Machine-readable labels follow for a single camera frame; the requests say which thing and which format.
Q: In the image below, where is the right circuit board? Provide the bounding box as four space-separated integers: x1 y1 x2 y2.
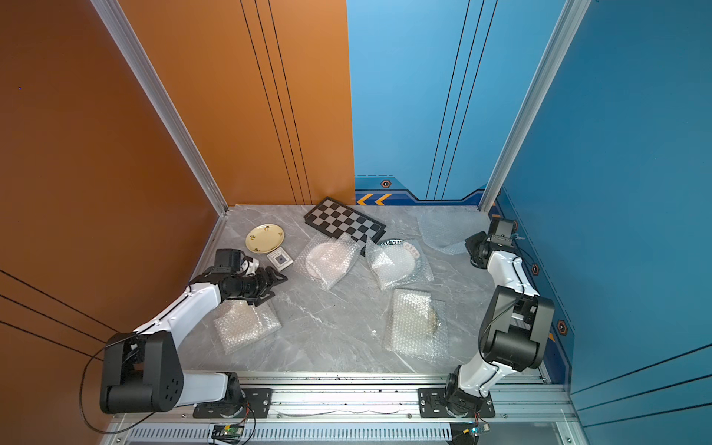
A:
448 420 491 445

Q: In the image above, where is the cream yellow dinner plate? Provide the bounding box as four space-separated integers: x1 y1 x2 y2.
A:
245 224 285 254

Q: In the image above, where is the small square marker tile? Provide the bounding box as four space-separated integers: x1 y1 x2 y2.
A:
267 247 294 272

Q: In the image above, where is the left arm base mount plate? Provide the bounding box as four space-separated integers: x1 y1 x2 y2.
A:
193 388 274 422

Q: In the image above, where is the patterned plate in bubble wrap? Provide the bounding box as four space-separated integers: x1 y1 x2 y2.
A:
365 238 434 290

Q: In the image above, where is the black white checkerboard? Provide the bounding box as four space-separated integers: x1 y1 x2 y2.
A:
304 198 387 247

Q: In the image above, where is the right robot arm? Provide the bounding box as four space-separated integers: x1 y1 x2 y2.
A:
444 218 554 417

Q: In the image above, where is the bubble wrap sheet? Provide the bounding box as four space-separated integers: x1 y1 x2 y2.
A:
417 206 491 255

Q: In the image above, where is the circuit board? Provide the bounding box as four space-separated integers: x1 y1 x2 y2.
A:
210 424 246 444
448 420 491 445

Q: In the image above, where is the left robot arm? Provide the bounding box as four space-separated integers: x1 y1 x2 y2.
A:
99 248 287 417

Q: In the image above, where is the left circuit board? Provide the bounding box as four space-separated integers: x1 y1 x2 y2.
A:
210 424 246 444

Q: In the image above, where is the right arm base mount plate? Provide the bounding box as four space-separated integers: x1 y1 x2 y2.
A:
417 387 496 419

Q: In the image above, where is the left bubble wrapped plate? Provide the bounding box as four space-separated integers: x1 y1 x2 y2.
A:
213 300 282 354

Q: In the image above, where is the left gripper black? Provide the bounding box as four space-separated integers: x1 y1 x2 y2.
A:
233 265 289 305

